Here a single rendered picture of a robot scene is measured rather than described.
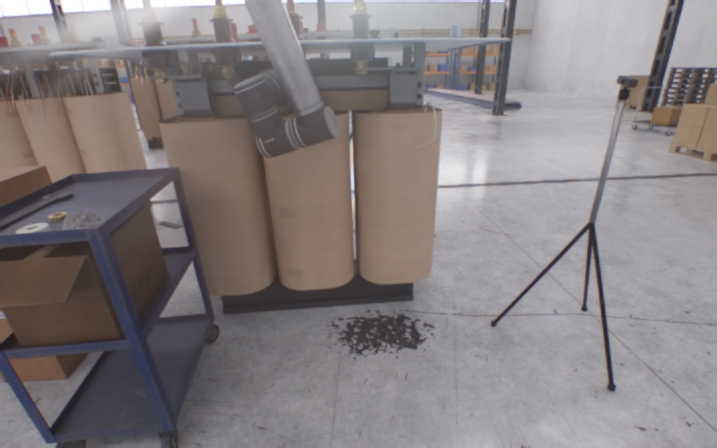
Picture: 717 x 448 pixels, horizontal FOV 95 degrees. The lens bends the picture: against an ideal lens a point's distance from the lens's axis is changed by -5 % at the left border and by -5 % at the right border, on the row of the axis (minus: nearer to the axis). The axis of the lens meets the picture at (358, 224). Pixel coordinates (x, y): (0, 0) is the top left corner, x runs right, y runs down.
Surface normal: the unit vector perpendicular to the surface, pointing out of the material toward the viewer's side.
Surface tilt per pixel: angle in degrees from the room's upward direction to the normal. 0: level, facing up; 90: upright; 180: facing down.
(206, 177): 90
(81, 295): 90
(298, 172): 90
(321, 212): 90
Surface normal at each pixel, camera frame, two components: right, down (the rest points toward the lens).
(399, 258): 0.09, 0.40
